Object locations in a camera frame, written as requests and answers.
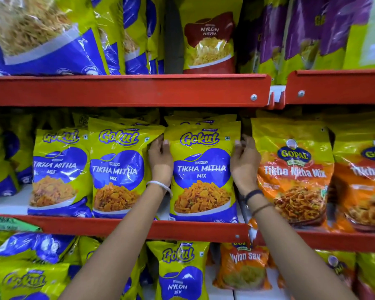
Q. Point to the person's left hand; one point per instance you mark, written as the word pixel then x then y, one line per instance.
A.
pixel 160 165

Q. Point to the orange yellow snack packet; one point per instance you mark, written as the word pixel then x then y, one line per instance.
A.
pixel 362 184
pixel 295 174

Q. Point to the small orange snack packet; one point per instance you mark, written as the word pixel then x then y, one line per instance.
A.
pixel 242 267

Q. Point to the purple green snack packet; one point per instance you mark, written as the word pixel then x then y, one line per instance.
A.
pixel 340 31
pixel 370 43
pixel 303 34
pixel 270 37

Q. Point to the yellow red snack packet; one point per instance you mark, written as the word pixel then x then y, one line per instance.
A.
pixel 209 37

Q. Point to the white bangle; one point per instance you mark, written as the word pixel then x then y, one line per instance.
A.
pixel 160 184

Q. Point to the red metal shelf rail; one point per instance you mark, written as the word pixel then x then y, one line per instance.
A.
pixel 337 242
pixel 128 90
pixel 181 229
pixel 340 87

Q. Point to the person's right thumb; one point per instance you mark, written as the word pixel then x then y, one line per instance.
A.
pixel 237 148

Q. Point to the person's left thumb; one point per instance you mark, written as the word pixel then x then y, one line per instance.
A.
pixel 167 147

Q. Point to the green shelf label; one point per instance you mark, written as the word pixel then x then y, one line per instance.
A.
pixel 9 224

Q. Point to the yellow snack packet round emblem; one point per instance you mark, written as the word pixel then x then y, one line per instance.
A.
pixel 339 265

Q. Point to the person's right forearm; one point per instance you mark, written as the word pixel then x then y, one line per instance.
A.
pixel 293 253

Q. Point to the large blue yellow noodle-snack packet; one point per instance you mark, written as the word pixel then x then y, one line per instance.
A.
pixel 154 34
pixel 111 37
pixel 43 37
pixel 135 37

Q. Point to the person's left forearm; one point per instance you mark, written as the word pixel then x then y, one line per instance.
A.
pixel 118 246

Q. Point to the yellow blue snack packet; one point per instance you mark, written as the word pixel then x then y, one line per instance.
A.
pixel 181 271
pixel 34 246
pixel 61 174
pixel 120 178
pixel 6 159
pixel 31 281
pixel 202 184
pixel 200 119

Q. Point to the black wristband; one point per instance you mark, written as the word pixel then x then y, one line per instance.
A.
pixel 253 194

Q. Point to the yellow green snack packet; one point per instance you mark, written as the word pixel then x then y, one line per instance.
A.
pixel 373 274

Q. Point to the person's right hand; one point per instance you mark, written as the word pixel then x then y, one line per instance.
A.
pixel 245 168

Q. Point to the white shelf bracket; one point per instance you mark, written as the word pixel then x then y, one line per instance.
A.
pixel 277 93

